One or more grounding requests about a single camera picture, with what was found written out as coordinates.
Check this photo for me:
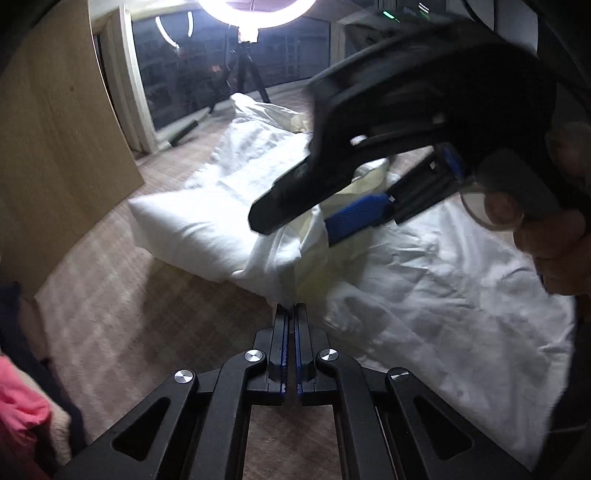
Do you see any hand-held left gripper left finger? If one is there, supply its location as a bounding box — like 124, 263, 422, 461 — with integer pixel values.
54, 304, 291, 480

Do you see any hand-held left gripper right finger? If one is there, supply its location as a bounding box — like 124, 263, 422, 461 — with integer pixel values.
294, 302, 534, 480

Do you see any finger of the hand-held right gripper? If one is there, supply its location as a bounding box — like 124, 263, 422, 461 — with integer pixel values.
324, 142, 468, 246
248, 117, 445, 235

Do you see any white garment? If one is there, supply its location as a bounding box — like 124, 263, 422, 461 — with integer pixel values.
128, 92, 578, 472

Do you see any pile of folded clothes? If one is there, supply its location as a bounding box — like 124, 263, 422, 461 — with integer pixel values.
0, 281, 88, 480

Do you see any person's right hand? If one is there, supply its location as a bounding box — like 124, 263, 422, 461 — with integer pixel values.
482, 120, 591, 296

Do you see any black tripod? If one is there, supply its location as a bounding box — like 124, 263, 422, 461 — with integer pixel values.
168, 28, 273, 149

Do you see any wooden cabinet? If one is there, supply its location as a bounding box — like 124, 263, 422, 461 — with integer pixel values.
0, 0, 146, 301

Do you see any ring light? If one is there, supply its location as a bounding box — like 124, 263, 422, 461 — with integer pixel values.
198, 0, 319, 32

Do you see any white window frame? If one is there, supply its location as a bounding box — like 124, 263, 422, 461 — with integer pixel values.
90, 0, 352, 153

